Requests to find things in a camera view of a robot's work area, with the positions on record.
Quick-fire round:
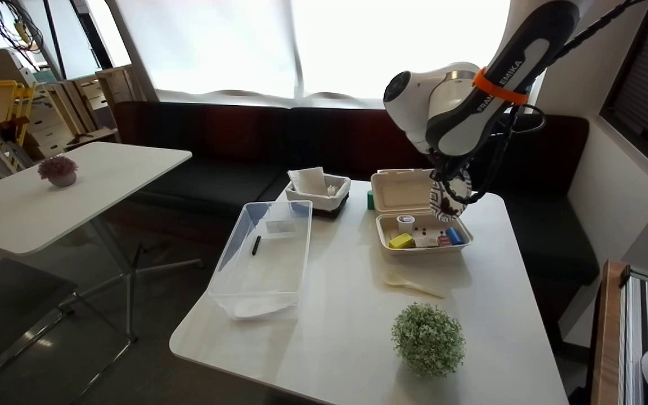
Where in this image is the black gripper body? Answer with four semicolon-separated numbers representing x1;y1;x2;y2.
434;145;494;200

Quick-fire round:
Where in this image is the beige clamshell take-away container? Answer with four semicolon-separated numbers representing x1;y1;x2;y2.
369;166;476;257

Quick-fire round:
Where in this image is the yellow rectangular block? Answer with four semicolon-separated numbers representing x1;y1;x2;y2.
387;232;416;249

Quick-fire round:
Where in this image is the pale rectangular tray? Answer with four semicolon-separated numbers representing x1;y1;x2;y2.
284;165;352;214

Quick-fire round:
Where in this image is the white folded paper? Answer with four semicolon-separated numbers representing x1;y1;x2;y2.
285;165;330;196

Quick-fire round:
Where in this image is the round green artificial plant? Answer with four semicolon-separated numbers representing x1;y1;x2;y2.
391;301;466;379

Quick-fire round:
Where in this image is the clear plastic bin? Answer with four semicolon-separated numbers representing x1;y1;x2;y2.
207;199;315;321

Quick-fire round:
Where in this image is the wooden board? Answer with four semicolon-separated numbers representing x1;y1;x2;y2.
591;257;631;405

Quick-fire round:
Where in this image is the dark bench seat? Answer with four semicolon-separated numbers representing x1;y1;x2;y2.
107;100;602;317

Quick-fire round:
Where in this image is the large bright window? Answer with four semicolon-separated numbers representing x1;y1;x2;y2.
105;0;513;107

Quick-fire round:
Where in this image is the white side table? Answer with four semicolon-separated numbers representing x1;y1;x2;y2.
0;140;207;400

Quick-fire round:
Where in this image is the wooden crate shelf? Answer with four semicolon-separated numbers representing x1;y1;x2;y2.
26;66;157;155

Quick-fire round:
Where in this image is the orange strap on arm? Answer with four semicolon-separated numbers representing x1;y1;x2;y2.
470;67;531;107

